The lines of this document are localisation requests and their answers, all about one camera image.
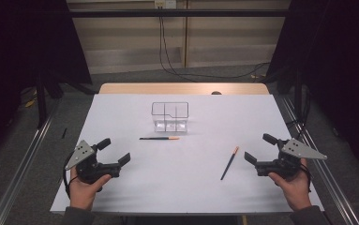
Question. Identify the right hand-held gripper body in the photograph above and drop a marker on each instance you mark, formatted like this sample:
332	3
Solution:
296	150

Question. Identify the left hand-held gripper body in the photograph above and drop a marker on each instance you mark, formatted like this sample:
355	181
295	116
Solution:
82	153

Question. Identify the black pen with orange end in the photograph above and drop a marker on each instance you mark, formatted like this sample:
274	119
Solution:
155	138
229	163

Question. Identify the clear plastic pen holder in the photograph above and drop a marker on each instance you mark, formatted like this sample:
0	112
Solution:
169	120

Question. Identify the person's left hand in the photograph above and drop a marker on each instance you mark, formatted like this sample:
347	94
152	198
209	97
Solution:
82	193

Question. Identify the person's right hand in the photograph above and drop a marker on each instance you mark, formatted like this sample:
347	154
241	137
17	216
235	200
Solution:
297	192

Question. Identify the small black stick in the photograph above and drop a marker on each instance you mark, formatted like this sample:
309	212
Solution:
64	133

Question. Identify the white table cover sheet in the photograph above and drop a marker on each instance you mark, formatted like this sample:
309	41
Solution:
183	187

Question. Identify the black metal stand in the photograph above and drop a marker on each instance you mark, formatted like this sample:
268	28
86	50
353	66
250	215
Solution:
41	100

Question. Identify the dark round table grommet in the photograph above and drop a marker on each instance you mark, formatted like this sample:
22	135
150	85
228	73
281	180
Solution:
216	92

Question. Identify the dark curtain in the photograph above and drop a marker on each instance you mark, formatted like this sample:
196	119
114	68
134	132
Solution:
11	47
339	62

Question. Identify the long desk with dark edge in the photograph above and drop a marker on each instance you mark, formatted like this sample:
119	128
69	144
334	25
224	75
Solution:
180	13

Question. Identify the metal floor rail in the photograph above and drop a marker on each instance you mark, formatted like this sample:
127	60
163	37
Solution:
21	175
327	168

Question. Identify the white wall power outlet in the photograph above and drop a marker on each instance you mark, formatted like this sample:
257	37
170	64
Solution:
165	3

